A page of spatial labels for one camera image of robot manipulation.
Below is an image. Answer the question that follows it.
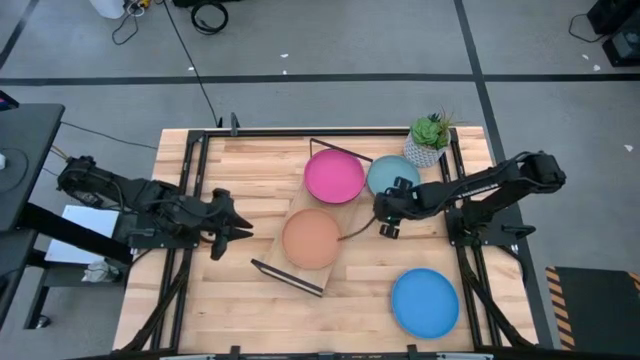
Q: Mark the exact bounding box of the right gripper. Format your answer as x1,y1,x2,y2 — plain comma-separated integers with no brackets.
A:
373,174,425,240

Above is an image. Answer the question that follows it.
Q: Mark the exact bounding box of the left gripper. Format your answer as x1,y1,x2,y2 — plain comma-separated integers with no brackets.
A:
199,188,255,261

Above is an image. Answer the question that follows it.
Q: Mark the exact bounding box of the light teal plate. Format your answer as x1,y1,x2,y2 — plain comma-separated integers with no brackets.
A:
366,154,422,197

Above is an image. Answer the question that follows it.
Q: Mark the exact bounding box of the pink plate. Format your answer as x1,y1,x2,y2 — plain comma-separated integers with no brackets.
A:
303,148,367,206

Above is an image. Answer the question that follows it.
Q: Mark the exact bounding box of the terracotta orange plate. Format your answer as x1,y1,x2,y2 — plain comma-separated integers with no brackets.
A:
280,207,343,271

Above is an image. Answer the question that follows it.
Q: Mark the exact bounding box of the succulent in white patterned pot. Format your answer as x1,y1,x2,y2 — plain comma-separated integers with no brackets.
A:
402,105,469,169

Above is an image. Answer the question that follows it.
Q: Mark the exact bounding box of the blue plate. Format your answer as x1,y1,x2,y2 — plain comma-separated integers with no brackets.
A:
390,268,461,340

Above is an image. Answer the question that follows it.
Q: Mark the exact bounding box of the crumpled white cloth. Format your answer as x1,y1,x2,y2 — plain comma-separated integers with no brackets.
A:
82,259,121,284

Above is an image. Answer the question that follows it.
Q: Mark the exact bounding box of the white board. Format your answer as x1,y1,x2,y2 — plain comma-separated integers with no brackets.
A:
44,204,121,265

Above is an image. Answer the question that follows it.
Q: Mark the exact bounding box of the black desk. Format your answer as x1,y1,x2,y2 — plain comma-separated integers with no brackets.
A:
0,102,66,232

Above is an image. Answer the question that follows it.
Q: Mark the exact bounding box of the black hazard-striped platform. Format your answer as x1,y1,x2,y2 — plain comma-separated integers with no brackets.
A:
544,264,640,357

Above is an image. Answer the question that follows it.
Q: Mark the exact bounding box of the white bucket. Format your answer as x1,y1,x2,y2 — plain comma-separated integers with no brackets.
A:
89,0,126,20

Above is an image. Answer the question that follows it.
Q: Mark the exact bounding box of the black equipment case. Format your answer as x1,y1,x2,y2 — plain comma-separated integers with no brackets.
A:
587,0,640,69

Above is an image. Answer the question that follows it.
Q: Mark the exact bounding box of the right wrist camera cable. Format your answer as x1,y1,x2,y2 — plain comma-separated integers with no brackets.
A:
337,215,377,243

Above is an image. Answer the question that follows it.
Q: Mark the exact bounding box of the black aluminium rig frame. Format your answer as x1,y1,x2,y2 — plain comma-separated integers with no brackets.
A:
112,127,539,360

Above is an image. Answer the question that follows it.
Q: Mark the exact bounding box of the long black floor cable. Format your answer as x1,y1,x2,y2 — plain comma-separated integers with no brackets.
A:
163,0,222,127

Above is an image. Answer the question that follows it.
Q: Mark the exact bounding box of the coiled black cable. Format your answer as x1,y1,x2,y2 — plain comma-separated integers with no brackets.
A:
190,1,230,35

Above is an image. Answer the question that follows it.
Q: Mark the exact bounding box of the thin black floor cable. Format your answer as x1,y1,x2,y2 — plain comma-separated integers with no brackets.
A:
111,4,146,46
568,12,601,44

